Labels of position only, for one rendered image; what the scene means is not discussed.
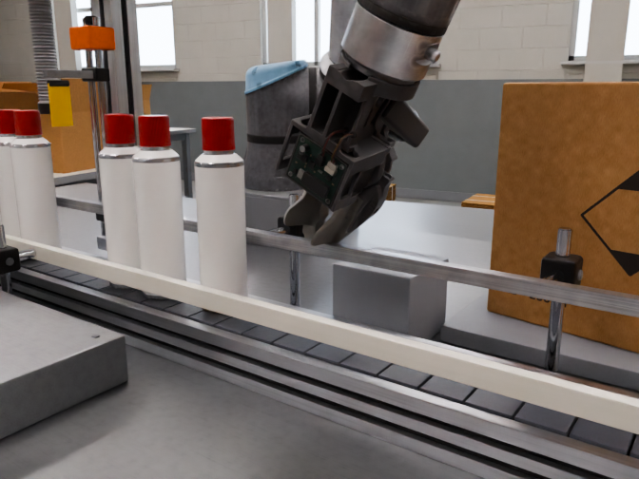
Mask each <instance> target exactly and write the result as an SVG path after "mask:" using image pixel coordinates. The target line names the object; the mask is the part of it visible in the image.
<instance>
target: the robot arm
mask: <svg viewBox="0 0 639 479"><path fill-rule="evenodd" d="M460 1H461V0H331V10H330V33H329V51H327V52H326V53H325V54H323V56H322V57H321V59H320V63H319V67H308V64H307V61H306V60H304V59H303V60H295V61H287V62H280V63H274V64H267V65H260V66H254V67H251V68H250V69H248V70H247V72H246V75H245V92H244V94H245V100H246V128H247V148H246V151H245V154H244V158H243V160H244V188H247V189H251V190H258V191H273V192H279V191H295V190H302V189H303V190H304V192H303V194H302V196H301V197H300V198H299V199H298V200H297V201H296V202H295V203H294V204H293V205H291V206H290V207H289V208H288V209H287V211H286V213H285V215H284V218H283V223H284V224H285V225H286V226H293V225H303V234H304V237H305V238H308V239H312V240H311V245H312V246H317V245H321V244H324V243H328V242H332V243H338V242H340V241H341V240H343V239H344V238H345V237H347V236H348V235H349V234H350V233H352V232H353V231H354V230H356V229H357V228H359V227H360V226H361V225H362V224H364V223H365V222H366V221H367V220H369V219H370V218H371V217H373V216H374V215H375V214H376V212H377V211H378V210H379V209H380V208H381V206H382V205H383V204H384V202H385V200H386V197H387V194H388V190H389V187H390V184H391V183H392V182H393V180H394V179H395V178H394V177H393V176H391V175H390V174H389V173H390V171H391V168H392V163H393V161H394V160H396V159H397V153H396V151H395V149H394V145H395V143H396V142H406V143H407V144H409V145H411V146H412V147H418V146H419V145H420V144H421V142H422V141H423V139H424V138H425V137H426V135H427V134H428V132H429V128H428V126H427V125H426V124H425V123H423V122H422V121H421V119H420V118H419V116H418V114H417V112H416V111H415V110H414V109H413V108H411V107H410V106H409V105H408V104H407V103H406V102H405V101H409V100H411V99H413V98H414V96H415V94H416V91H417V88H418V86H419V84H420V80H422V79H424V77H425V75H426V73H427V71H428V69H429V67H430V65H431V63H435V62H437V61H438V59H439V57H440V52H439V51H438V50H437V49H438V47H439V45H440V43H441V40H442V38H443V36H444V34H445V33H446V30H447V28H448V27H449V25H450V23H451V21H452V19H453V17H454V15H455V11H456V9H457V7H458V5H459V3H460ZM329 209H331V211H332V212H334V214H333V215H332V217H331V218H330V219H329V220H328V221H327V222H326V223H324V222H325V219H326V218H327V217H328V216H329Z"/></svg>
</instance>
